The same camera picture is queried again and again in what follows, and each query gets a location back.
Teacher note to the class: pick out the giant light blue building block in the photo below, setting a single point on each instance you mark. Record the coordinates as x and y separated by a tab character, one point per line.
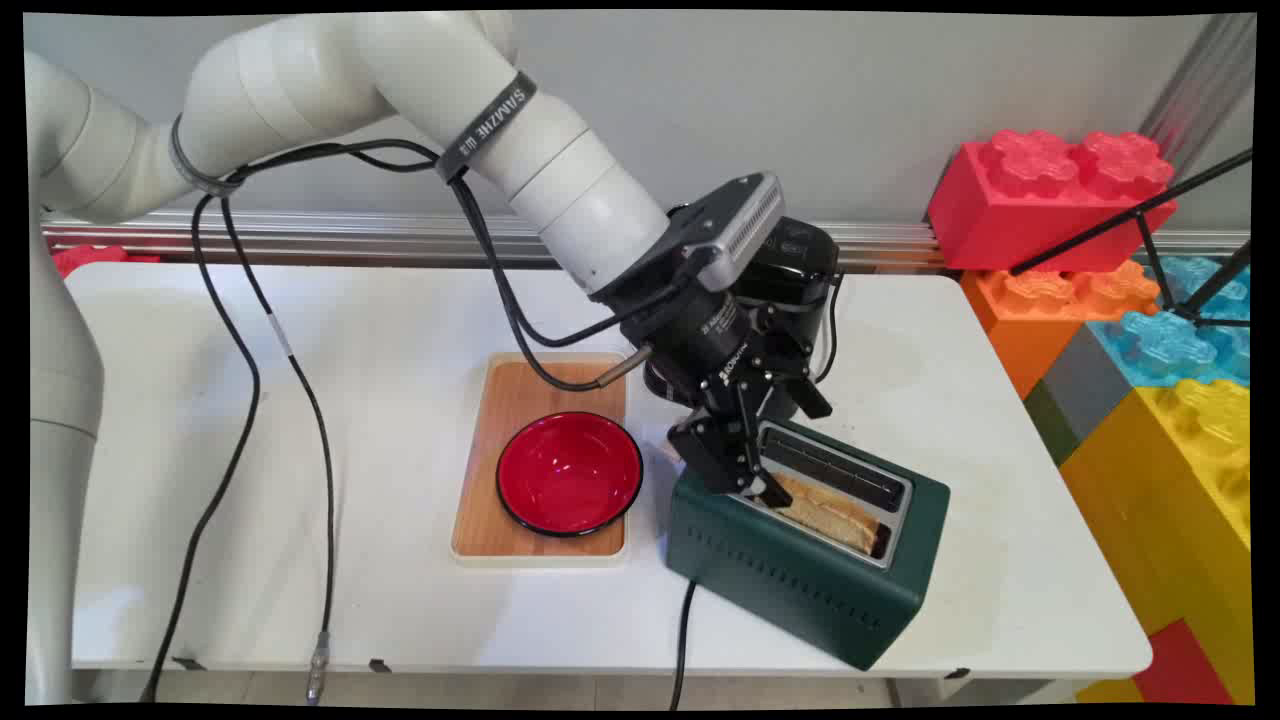
1165	345

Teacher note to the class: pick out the dark green toaster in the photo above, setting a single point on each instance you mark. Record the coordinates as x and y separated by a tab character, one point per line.
800	590

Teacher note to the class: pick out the giant green building block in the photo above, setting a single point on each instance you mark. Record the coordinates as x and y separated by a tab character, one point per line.
1048	425

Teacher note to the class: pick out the black tripod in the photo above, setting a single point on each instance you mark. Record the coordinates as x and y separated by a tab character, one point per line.
1150	240

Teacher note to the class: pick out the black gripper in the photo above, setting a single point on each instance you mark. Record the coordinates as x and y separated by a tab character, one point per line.
715	340

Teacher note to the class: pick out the giant red building block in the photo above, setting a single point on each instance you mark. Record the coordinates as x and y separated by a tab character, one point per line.
1040	210

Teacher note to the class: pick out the slanted aluminium profile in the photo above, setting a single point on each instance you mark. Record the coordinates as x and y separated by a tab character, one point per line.
1200	90

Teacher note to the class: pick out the giant orange building block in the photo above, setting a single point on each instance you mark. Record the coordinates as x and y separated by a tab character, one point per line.
1040	310

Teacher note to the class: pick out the black coffee machine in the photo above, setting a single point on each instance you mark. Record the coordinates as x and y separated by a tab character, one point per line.
805	265

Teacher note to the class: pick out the small red block face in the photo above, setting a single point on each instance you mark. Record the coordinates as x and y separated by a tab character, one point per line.
1185	665

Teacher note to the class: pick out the toasted bread slice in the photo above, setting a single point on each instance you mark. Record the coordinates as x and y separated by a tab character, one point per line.
835	520

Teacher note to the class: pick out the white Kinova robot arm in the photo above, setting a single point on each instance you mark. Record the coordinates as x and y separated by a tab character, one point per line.
330	80

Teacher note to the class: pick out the wooden tray with white rim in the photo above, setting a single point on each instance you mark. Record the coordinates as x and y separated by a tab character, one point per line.
480	500

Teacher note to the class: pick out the giant yellow building block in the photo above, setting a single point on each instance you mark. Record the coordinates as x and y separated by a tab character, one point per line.
1170	500

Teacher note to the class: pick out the red bowl with black rim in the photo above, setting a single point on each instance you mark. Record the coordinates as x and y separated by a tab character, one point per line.
568	475

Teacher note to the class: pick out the giant grey building block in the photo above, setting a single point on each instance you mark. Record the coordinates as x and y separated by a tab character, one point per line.
1090	390

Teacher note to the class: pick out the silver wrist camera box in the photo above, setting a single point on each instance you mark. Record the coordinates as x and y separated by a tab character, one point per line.
735	225

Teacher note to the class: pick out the horizontal aluminium wall rail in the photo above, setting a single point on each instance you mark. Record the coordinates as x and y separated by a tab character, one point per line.
350	235

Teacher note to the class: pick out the red block behind table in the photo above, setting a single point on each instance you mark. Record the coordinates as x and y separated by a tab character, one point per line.
90	258

